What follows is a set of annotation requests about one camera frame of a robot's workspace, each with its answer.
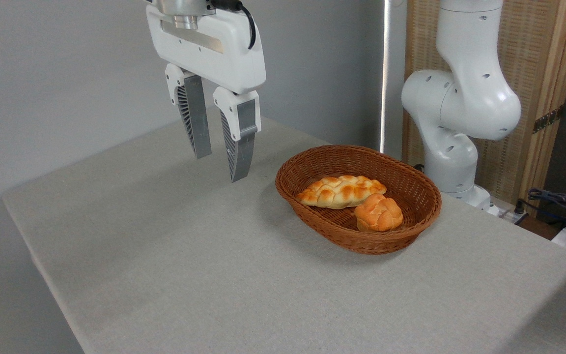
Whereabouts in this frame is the round knotted bread roll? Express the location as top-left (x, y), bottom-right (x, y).
top-left (354, 193), bottom-right (404, 233)

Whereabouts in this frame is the wooden rattan folding screen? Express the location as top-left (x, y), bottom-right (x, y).
top-left (402, 0), bottom-right (566, 205)

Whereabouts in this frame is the brown oval wicker basket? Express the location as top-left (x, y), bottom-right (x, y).
top-left (275, 144), bottom-right (443, 255)

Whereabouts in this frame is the dark metal screen hinge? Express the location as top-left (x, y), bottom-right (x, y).
top-left (533, 105), bottom-right (565, 134)

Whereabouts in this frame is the white vertical strip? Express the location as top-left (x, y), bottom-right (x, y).
top-left (380, 0), bottom-right (392, 153)

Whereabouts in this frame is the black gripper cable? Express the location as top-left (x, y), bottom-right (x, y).
top-left (212, 0), bottom-right (256, 50)

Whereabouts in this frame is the long braided bread loaf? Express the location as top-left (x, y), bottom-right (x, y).
top-left (295, 175), bottom-right (387, 210)

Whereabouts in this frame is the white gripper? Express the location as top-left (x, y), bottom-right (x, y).
top-left (146, 5), bottom-right (267, 183)

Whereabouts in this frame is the black cable bundle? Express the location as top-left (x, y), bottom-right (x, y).
top-left (516, 188), bottom-right (566, 232)

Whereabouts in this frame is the grey tablecloth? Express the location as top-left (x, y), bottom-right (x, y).
top-left (2, 117), bottom-right (566, 354)

